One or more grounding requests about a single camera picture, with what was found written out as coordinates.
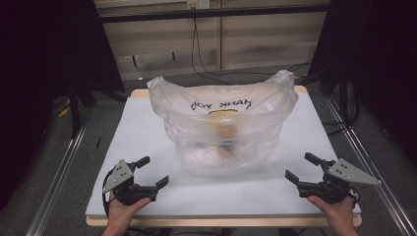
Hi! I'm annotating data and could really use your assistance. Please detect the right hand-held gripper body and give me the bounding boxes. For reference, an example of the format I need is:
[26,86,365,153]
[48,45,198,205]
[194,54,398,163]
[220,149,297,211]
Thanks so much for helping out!
[296,157,383,205]

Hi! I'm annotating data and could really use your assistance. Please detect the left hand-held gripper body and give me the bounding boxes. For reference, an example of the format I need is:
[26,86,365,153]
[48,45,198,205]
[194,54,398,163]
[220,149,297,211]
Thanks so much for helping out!
[102,159,158,207]

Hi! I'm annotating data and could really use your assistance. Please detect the person's left hand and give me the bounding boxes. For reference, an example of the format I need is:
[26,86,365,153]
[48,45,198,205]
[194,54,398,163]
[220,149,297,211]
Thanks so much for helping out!
[106,192,152,232]

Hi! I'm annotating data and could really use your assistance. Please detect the person's right hand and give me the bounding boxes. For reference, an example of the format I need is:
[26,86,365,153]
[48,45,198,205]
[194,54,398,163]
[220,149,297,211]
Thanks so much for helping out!
[307,194,357,232]

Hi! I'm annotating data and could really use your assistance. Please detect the white item in bag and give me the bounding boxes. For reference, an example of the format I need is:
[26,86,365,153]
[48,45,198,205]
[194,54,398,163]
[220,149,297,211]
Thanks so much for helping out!
[181,146,224,173]

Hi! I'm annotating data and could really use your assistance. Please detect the white table mat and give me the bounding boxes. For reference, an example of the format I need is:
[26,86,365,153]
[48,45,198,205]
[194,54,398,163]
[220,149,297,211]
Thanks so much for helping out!
[85,91,362,217]

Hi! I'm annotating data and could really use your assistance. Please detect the white work board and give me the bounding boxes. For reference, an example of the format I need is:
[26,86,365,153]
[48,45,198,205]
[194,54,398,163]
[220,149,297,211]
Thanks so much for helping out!
[86,86,363,228]

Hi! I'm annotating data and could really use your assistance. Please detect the black metal stand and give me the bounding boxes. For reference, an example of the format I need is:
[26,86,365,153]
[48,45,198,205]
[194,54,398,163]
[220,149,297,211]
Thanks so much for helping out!
[319,65,362,137]
[67,78,99,140]

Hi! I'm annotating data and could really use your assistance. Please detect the orange item in bag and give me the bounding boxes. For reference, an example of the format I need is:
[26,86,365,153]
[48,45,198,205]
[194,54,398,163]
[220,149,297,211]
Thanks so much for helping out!
[208,108,242,155]

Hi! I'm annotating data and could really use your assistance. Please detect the clear plastic bag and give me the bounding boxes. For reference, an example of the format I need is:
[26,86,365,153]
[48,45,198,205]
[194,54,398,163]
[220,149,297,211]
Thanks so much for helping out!
[147,69,300,177]

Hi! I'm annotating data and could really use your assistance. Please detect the black curtain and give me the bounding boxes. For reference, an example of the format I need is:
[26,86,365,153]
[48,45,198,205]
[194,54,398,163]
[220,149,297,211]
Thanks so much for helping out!
[0,0,126,210]
[308,0,417,158]

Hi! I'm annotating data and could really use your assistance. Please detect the black horizontal bar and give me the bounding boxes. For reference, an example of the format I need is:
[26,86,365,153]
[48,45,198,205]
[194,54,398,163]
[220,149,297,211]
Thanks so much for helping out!
[97,3,332,24]

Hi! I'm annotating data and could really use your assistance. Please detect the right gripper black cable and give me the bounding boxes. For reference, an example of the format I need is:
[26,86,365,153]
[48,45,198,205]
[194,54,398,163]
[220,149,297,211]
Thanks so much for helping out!
[347,186,362,207]

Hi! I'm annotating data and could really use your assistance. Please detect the metal floor rail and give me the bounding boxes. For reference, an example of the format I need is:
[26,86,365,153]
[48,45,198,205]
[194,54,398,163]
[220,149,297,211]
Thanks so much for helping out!
[324,94,417,236]
[25,112,92,236]

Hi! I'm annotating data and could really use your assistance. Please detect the black hanging cables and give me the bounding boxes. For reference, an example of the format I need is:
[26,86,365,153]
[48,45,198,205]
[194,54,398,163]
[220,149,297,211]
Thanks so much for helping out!
[191,17,313,87]

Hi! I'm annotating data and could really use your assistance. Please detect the white wall socket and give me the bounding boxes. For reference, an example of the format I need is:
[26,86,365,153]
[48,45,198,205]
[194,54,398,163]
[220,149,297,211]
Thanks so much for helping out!
[186,0,210,10]

